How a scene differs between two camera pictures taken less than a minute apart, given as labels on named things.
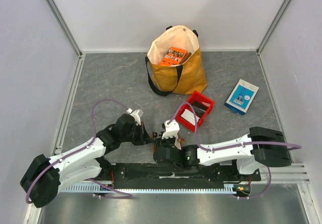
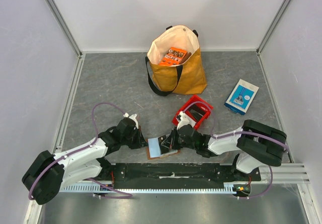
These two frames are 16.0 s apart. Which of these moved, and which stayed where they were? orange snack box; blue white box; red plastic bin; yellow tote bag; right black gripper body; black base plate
Moved: right black gripper body; red plastic bin
Stayed: blue white box; black base plate; yellow tote bag; orange snack box
